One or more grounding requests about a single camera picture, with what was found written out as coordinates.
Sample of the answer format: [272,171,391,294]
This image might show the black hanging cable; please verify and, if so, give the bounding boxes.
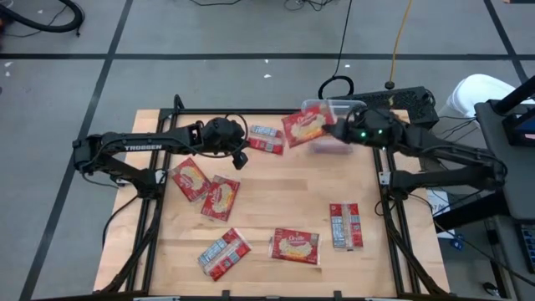
[317,0,355,101]

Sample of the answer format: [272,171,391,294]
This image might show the black pole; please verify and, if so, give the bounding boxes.
[492,74,535,116]

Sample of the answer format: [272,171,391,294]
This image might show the dark blue box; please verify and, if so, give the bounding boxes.
[501,111,535,148]

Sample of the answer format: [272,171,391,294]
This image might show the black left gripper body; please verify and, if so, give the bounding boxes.
[202,117,250,171]

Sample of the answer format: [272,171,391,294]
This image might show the black keyboard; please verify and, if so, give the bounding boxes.
[519,222,535,275]

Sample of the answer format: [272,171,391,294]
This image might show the grey cart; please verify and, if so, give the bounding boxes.
[474,99,535,222]

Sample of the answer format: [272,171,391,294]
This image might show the black perforated computer case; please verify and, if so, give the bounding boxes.
[328,86,440,130]

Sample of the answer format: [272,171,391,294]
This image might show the clear plastic bin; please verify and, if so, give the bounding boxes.
[300,99,369,156]

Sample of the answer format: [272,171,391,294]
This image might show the black aluminium table frame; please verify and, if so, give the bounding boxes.
[99,94,451,300]

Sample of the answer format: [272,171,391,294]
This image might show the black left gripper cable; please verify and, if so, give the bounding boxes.
[208,112,251,160]

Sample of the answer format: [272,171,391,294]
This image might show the black floor hose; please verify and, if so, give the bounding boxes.
[0,0,86,37]

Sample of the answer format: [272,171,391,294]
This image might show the yellow hanging cable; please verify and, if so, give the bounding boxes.
[385,0,415,90]

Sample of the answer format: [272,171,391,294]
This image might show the white paper sheet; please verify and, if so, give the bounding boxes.
[426,200,456,240]

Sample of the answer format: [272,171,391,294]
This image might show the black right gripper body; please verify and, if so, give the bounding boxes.
[334,107,373,145]

